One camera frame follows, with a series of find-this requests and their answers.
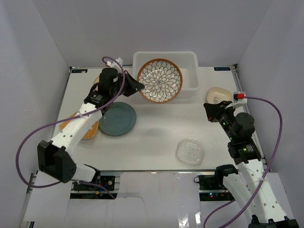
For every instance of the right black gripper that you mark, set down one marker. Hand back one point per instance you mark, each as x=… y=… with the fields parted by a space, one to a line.
x=213 y=111

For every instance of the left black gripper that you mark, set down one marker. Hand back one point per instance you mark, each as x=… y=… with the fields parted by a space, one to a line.
x=127 y=83

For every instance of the floral round bowl plate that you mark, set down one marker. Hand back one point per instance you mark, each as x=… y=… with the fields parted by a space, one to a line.
x=162 y=80

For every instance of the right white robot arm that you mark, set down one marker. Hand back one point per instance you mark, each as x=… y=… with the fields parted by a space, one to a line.
x=246 y=178

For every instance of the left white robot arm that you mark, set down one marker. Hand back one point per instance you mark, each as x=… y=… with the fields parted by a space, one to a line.
x=55 y=156

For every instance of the white plastic bin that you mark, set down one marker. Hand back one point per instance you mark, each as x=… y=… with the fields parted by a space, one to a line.
x=186 y=61

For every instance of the cream panda dish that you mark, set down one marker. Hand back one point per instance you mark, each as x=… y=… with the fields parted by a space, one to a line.
x=216 y=95

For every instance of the teal round plate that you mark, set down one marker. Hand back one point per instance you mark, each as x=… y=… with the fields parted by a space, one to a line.
x=119 y=119

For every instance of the beige bird painted plate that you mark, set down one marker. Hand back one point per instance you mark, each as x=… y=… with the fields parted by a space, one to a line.
x=96 y=82

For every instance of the clear glass plate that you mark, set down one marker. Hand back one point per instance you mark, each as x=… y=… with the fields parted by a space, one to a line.
x=190 y=152

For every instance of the orange woven fan plate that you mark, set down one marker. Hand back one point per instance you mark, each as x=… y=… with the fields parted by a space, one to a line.
x=91 y=131

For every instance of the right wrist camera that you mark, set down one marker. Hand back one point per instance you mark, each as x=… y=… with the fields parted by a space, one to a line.
x=238 y=97

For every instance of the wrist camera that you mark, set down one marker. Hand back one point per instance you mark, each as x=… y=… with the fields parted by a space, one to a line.
x=111 y=62
x=238 y=97

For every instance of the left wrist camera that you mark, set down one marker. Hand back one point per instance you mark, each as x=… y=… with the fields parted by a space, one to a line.
x=111 y=62

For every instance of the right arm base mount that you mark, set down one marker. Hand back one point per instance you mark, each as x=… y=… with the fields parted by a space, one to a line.
x=210 y=190

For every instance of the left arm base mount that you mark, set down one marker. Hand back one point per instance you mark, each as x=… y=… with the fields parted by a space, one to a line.
x=90 y=192

